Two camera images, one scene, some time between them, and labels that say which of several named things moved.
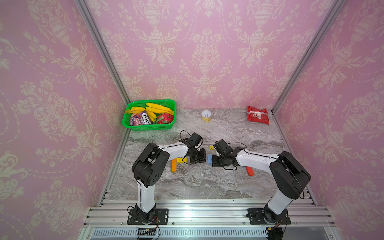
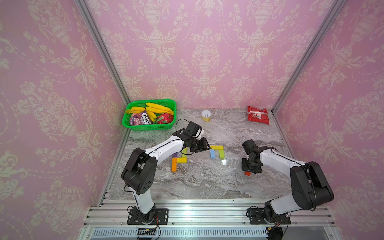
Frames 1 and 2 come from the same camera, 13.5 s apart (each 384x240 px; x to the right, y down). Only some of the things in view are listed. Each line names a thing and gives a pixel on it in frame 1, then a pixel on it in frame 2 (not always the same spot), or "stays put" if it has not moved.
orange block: [174, 165] stays put
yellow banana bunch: [151, 109] stays put
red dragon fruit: [164, 118] stays put
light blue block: [209, 159] to [212, 153]
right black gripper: [212, 163] to [253, 170]
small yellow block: [179, 159] stays put
